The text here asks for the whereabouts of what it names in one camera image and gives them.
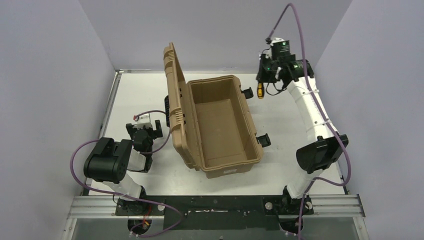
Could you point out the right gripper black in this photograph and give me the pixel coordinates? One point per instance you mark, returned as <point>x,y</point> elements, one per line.
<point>263,77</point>

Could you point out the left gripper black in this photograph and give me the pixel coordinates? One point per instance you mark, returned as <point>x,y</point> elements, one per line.
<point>143,131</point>

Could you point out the yellow black handled screwdriver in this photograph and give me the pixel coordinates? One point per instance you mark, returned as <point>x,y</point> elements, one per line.
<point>260,90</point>

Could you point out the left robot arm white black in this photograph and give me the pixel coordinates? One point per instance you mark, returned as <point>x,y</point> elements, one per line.
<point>111,161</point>

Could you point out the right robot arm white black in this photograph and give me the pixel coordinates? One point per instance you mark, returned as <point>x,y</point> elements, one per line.
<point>325,144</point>

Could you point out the tan plastic toolbox bin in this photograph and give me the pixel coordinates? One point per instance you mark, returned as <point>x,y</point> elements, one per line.
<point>210,122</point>

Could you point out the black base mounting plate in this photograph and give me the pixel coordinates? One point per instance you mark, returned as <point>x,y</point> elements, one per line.
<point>272,220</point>

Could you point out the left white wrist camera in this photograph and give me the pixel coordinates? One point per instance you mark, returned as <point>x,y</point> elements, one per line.
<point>142,121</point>

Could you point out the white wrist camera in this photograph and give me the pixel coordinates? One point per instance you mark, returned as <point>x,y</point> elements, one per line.
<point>142,121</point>
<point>279,48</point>

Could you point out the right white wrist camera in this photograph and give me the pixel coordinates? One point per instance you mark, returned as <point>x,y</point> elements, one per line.
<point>279,48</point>

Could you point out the aluminium left table rail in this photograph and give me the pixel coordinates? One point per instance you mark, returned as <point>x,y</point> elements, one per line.
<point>110,103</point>

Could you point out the aluminium front frame rail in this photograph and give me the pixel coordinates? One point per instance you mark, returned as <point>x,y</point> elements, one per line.
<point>105,207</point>

